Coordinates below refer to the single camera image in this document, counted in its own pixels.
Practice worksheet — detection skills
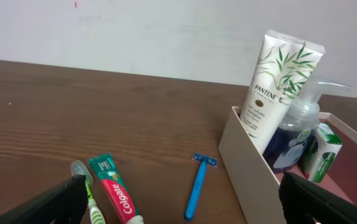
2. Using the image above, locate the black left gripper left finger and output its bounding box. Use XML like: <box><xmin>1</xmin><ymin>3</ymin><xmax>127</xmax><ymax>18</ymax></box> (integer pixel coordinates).
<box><xmin>0</xmin><ymin>174</ymin><xmax>88</xmax><ymax>224</ymax></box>

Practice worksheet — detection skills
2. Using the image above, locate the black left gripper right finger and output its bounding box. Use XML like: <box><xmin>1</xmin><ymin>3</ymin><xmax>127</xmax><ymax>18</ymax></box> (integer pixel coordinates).
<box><xmin>278</xmin><ymin>171</ymin><xmax>357</xmax><ymax>224</ymax></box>

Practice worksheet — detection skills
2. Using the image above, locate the green white soap box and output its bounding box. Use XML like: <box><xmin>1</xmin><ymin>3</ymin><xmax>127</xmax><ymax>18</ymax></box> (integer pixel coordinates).
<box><xmin>300</xmin><ymin>122</ymin><xmax>343</xmax><ymax>183</ymax></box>

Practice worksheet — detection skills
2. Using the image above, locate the white Pantene tube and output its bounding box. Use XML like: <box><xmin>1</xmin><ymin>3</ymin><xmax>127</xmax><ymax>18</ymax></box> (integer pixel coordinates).
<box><xmin>240</xmin><ymin>30</ymin><xmax>325</xmax><ymax>154</ymax></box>

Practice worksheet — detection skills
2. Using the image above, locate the green toothbrush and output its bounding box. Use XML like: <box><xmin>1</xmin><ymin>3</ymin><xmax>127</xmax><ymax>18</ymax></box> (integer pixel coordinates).
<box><xmin>70</xmin><ymin>160</ymin><xmax>106</xmax><ymax>224</ymax></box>

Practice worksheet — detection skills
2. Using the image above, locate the white box pink interior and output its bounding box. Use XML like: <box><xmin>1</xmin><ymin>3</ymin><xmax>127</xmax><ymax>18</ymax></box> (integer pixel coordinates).
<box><xmin>218</xmin><ymin>106</ymin><xmax>357</xmax><ymax>223</ymax></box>

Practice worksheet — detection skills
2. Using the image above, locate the Colgate toothpaste tube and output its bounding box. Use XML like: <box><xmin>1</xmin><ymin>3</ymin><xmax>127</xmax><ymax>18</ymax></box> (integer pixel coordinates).
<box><xmin>88</xmin><ymin>153</ymin><xmax>144</xmax><ymax>224</ymax></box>

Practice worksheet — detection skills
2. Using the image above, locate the blue disposable razor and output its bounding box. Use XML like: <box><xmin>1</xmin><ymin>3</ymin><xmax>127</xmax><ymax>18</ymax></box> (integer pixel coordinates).
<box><xmin>184</xmin><ymin>153</ymin><xmax>218</xmax><ymax>222</ymax></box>

